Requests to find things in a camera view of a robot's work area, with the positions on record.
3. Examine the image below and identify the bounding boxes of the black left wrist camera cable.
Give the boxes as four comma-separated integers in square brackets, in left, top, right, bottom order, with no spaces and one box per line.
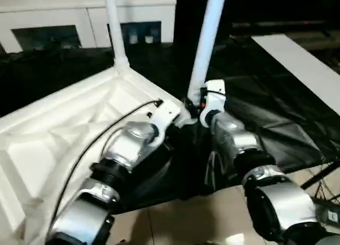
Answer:
[49,99,163,230]

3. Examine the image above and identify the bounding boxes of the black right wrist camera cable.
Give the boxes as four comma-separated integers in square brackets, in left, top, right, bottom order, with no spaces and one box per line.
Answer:
[204,89,226,97]

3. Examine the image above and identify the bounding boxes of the white plastic table top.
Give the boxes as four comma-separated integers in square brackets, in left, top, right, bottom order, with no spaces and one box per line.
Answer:
[0,64,199,245]

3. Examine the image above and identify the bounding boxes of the black work mat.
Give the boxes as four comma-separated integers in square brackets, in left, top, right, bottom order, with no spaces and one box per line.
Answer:
[0,40,340,211]

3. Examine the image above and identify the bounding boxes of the white plastic table leg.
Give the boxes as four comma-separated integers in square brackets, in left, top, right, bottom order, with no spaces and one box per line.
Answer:
[104,0,131,69]
[186,0,228,107]

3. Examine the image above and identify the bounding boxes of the dark thin rod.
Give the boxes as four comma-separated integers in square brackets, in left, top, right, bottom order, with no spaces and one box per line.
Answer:
[301,159,340,190]

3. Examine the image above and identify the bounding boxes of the white glass-door cabinet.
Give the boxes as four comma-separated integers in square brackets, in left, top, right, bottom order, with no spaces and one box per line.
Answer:
[0,0,178,54]

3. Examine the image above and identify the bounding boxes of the white flat panel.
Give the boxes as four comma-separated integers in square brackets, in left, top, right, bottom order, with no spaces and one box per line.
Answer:
[251,34,340,113]

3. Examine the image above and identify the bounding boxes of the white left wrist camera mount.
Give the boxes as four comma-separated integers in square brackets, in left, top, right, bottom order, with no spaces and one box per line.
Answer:
[147,100,182,146]

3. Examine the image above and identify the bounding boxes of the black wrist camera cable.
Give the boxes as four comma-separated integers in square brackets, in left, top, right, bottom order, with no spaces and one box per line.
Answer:
[49,99,163,230]
[204,89,226,97]

